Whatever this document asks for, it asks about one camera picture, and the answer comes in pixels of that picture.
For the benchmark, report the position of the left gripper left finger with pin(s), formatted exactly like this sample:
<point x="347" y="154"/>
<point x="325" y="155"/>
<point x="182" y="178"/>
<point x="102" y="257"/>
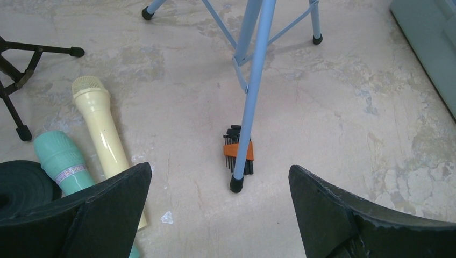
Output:
<point x="64" y="227"/>

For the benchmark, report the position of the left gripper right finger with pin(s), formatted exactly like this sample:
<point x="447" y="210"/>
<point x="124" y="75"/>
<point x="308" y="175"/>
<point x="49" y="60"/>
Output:
<point x="336" y="223"/>

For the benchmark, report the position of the black round-base mic stand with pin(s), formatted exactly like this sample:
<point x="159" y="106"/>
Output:
<point x="25" y="185"/>

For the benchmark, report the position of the green microphone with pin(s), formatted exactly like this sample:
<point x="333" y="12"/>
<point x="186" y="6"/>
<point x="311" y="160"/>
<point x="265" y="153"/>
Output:
<point x="63" y="162"/>

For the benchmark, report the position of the beige microphone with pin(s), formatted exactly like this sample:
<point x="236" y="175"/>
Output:
<point x="94" y="103"/>

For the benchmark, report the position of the blue music stand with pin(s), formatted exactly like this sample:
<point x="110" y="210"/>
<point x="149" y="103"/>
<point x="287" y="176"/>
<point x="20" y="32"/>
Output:
<point x="248" y="61"/>

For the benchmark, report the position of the clear plastic storage box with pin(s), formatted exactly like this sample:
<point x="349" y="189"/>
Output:
<point x="429" y="27"/>

